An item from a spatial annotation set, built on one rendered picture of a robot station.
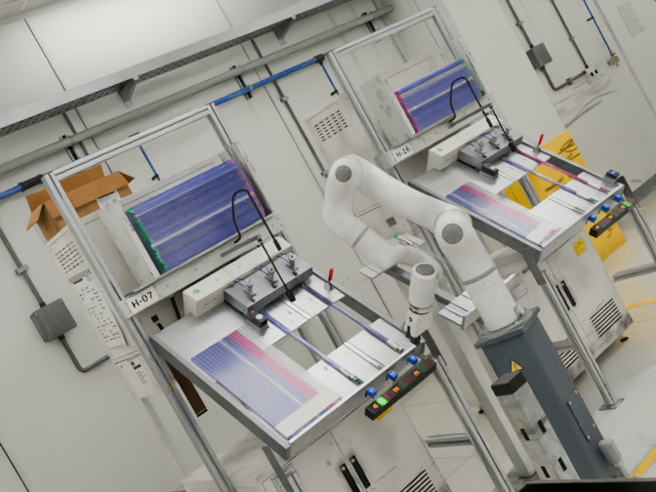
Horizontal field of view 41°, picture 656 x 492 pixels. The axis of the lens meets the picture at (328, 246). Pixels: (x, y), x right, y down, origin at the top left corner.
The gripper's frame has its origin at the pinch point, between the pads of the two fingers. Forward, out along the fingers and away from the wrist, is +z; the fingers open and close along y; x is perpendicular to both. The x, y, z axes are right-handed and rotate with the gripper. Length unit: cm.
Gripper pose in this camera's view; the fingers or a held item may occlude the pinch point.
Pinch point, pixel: (415, 339)
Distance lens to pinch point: 307.3
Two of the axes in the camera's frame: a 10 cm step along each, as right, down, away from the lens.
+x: -7.2, -4.5, 5.3
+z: -0.3, 7.8, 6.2
